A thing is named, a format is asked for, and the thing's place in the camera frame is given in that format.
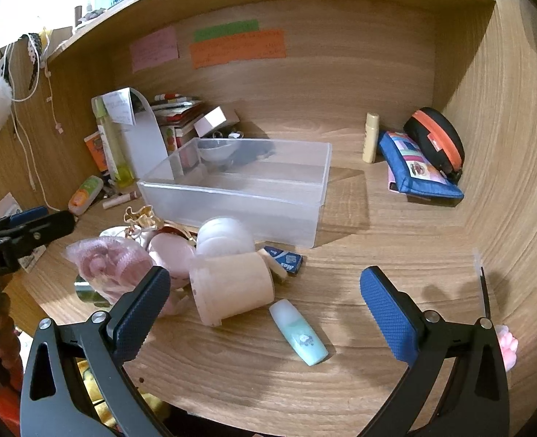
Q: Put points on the pink mesh bag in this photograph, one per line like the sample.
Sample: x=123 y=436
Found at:
x=109 y=259

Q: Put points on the beige cylindrical cup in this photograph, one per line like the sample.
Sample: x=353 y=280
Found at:
x=232 y=286

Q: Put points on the pink sticky note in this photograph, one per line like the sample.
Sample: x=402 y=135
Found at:
x=154 y=49

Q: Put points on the white wall plug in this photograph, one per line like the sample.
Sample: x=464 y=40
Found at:
x=6 y=207

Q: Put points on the green paper note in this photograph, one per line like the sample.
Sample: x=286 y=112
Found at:
x=225 y=30

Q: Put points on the blue zip pouch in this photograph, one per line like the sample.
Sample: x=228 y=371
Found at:
x=414 y=168

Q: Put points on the yellow green spray bottle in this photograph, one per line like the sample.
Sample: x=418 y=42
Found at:
x=120 y=164

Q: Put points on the polka dot ribbon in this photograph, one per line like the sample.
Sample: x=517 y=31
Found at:
x=34 y=61

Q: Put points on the wooden desktop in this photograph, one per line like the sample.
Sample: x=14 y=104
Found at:
x=387 y=246

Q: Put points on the gold jewelry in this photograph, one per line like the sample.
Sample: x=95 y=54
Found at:
x=138 y=216

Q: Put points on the black orange zip case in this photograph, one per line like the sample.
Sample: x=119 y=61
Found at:
x=437 y=139

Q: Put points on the white eraser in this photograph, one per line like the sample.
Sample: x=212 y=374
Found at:
x=273 y=266

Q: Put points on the small mint green bottle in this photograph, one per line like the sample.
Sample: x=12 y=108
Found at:
x=298 y=332

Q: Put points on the pink round case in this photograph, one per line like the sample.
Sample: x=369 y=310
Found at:
x=173 y=255

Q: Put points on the paper receipt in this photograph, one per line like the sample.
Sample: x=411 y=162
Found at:
x=119 y=107

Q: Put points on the lip balm stick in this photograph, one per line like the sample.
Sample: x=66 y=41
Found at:
x=120 y=199

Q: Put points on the orange green tube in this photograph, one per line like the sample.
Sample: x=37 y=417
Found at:
x=86 y=193

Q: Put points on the yellow plush toy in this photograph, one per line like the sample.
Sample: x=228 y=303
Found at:
x=91 y=387

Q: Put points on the cream tube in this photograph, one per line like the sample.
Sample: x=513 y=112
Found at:
x=371 y=139

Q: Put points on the stack of books and boxes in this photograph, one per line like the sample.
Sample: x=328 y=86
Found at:
x=177 y=116

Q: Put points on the clear plastic storage box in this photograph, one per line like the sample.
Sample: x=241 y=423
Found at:
x=250 y=209

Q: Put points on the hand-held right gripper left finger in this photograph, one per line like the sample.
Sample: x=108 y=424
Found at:
x=141 y=309

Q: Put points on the orange paper note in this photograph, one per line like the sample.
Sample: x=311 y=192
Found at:
x=236 y=50

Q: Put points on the small orange box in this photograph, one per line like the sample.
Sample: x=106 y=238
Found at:
x=96 y=152

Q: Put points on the small white box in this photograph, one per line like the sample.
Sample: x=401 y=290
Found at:
x=214 y=120

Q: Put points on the person's left hand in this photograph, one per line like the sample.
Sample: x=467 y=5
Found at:
x=6 y=341

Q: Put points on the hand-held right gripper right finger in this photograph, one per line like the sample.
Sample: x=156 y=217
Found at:
x=387 y=309

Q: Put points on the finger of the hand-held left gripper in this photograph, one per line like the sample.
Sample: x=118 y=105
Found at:
x=31 y=215
x=45 y=230

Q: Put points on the dark pouch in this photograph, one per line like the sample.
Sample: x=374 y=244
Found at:
x=255 y=150

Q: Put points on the pink plush toy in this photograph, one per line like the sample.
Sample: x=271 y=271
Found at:
x=507 y=348

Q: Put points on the wooden desk hutch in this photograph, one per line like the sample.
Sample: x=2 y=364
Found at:
x=341 y=54

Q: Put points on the white round jar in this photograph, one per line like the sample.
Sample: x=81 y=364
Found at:
x=223 y=236

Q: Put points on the red gold ornament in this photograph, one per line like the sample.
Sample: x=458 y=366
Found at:
x=177 y=230

